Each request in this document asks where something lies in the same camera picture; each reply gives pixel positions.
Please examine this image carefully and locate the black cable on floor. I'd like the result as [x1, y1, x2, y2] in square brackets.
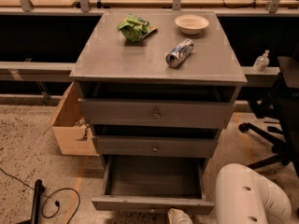
[0, 167, 82, 224]

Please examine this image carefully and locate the black pole stand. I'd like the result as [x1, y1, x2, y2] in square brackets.
[18, 179, 45, 224]

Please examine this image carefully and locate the grey drawer cabinet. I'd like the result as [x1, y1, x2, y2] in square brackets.
[71, 10, 247, 161]

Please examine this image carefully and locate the grey top drawer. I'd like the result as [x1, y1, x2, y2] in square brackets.
[78, 83, 236, 130]

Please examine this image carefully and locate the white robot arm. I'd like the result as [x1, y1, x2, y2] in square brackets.
[213, 163, 292, 224]

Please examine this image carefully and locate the green chip bag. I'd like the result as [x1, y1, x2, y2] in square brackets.
[117, 14, 158, 42]

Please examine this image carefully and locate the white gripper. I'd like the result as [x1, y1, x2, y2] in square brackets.
[167, 208, 193, 224]

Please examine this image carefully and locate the grey middle drawer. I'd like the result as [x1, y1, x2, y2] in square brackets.
[94, 124, 218, 158]

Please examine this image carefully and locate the hand sanitizer bottle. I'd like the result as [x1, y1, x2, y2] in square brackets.
[253, 50, 269, 73]

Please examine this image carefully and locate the white bowl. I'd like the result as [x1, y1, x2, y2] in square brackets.
[175, 15, 209, 35]

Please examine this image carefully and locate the grey drawer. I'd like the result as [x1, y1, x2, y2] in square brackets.
[94, 124, 218, 158]
[92, 156, 214, 215]
[78, 83, 236, 130]

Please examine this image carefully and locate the black office chair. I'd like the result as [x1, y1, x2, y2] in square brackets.
[238, 56, 299, 175]

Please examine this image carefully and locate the grey bottom drawer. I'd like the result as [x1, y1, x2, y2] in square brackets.
[92, 156, 214, 215]

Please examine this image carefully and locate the blue silver soda can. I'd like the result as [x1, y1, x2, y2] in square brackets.
[165, 38, 194, 68]

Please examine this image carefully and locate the cardboard box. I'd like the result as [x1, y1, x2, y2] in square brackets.
[44, 82, 97, 156]

